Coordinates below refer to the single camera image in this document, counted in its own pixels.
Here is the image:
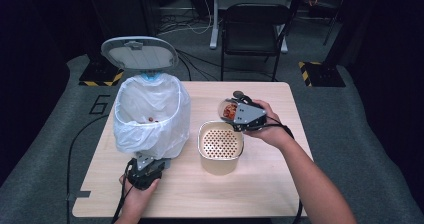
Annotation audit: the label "white grey pedal trash can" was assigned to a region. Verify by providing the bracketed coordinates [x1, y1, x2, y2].
[100, 35, 192, 169]

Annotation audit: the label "small translucent plastic cup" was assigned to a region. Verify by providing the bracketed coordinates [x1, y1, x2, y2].
[217, 98, 240, 122]

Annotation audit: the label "right hand-held gripper black cable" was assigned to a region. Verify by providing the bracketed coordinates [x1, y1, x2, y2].
[265, 116, 304, 224]

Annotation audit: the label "black folding chair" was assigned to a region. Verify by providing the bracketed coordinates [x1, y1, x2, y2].
[219, 2, 291, 82]

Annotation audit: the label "person's right hand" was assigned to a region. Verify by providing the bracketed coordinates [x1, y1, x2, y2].
[244, 99, 295, 150]

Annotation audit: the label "red food scraps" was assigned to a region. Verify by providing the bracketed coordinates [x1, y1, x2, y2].
[222, 103, 239, 120]
[139, 116, 161, 125]

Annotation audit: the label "bundle of black floor cables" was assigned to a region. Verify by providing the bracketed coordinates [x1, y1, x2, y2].
[154, 39, 278, 82]

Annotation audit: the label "white plastic bin liner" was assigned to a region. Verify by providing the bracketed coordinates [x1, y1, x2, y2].
[113, 72, 192, 160]

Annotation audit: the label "grey tape strip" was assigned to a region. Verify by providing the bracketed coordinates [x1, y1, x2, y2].
[65, 190, 92, 201]

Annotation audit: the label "long black floor cable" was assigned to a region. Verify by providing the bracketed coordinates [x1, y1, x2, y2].
[65, 114, 110, 224]

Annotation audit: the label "beige perforated strainer container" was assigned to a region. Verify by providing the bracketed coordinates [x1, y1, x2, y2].
[197, 120, 245, 176]

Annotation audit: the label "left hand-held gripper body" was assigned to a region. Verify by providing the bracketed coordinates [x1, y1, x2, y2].
[125, 152, 167, 191]

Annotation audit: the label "left hand-held gripper black cable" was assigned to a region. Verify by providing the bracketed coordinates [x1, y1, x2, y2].
[111, 162, 135, 224]

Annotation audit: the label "white metal desk frame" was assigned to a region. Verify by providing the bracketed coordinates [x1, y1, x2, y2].
[209, 0, 298, 54]

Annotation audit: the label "black cabinet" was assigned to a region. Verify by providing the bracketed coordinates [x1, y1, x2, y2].
[99, 0, 157, 42]

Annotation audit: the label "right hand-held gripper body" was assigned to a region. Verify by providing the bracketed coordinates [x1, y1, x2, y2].
[232, 100, 268, 133]

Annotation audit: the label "person's left hand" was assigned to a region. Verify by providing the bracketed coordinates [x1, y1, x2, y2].
[118, 175, 161, 216]

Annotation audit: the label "white floor cable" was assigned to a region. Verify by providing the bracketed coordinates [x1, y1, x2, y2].
[156, 0, 214, 37]

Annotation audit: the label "hazard striped black base plate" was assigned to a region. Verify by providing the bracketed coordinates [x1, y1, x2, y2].
[298, 61, 347, 88]
[78, 61, 125, 87]

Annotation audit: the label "hand-held gripper black cable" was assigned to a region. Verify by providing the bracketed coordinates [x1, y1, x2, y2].
[111, 162, 135, 224]
[265, 116, 304, 224]

